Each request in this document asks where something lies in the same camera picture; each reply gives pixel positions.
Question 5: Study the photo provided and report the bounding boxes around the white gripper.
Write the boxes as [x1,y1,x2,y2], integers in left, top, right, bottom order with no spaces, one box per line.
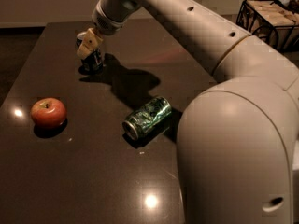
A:
[77,0,141,60]

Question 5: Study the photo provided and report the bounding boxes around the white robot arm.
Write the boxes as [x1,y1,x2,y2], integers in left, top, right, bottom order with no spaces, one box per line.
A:
[78,0,299,224]

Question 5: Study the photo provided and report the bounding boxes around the green soda can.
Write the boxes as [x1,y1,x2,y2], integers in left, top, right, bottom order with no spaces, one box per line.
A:
[122,96,172,141]

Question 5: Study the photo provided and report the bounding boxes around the red apple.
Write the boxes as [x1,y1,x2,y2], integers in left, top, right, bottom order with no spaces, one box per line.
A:
[30,98,67,129]

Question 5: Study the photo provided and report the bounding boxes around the snack packets in basket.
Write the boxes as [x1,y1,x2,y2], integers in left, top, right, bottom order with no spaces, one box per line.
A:
[247,0,299,45]

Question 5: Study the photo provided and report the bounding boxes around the black wire basket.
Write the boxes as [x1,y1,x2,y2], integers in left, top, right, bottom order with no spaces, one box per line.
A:
[236,0,299,52]

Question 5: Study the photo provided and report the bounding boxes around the blue pepsi can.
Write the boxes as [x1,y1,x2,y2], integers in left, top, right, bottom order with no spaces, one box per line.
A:
[76,32,103,75]

